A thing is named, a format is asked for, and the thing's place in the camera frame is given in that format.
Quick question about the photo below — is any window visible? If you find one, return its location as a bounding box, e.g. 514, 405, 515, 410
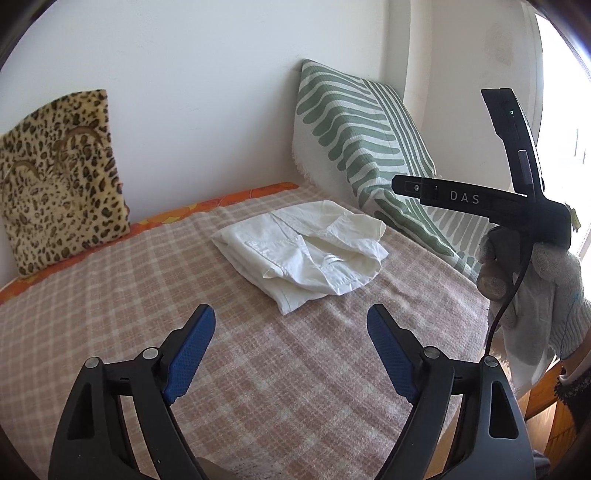
536, 14, 591, 259

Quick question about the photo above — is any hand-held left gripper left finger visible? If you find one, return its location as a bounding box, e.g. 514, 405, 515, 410
48, 304, 217, 480

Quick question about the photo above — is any white long-sleeved shirt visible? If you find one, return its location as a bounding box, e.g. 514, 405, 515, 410
211, 200, 389, 316

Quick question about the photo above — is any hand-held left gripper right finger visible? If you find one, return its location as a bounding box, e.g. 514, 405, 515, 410
366, 304, 536, 480

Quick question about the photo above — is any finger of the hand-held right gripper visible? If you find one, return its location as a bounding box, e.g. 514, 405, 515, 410
392, 174, 441, 206

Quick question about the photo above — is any leopard print cushion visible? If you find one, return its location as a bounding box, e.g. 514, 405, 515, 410
0, 89, 132, 278

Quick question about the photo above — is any black cable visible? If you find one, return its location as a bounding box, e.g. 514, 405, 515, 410
482, 240, 532, 365

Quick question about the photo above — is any pink checked blanket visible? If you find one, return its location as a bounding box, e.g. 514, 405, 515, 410
0, 185, 509, 480

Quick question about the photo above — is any green striped white pillow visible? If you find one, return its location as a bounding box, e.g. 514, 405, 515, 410
292, 59, 492, 280

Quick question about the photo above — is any person's right hand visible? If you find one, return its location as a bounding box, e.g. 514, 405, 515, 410
478, 226, 591, 393

